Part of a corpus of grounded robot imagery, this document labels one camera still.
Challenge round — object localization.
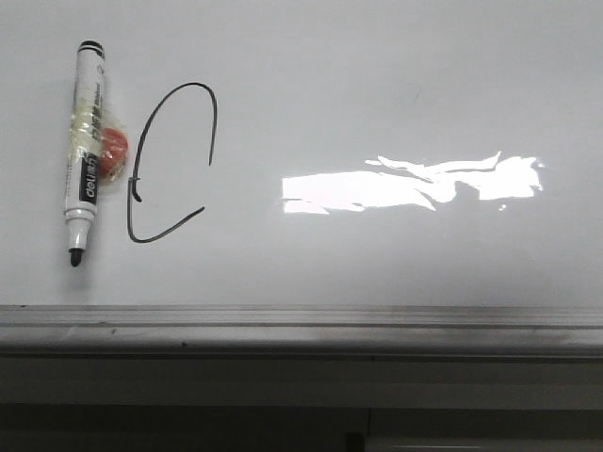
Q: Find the red round magnet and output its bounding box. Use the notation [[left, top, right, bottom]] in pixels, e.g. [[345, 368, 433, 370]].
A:
[[99, 127, 129, 179]]

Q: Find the white black whiteboard marker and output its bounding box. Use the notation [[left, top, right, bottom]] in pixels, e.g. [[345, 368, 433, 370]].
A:
[[64, 40, 106, 267]]

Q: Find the white whiteboard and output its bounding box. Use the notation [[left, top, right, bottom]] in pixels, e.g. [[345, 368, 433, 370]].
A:
[[1, 1, 602, 307]]

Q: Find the aluminium whiteboard tray frame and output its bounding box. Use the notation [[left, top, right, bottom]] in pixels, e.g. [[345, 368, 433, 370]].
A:
[[1, 305, 602, 359]]

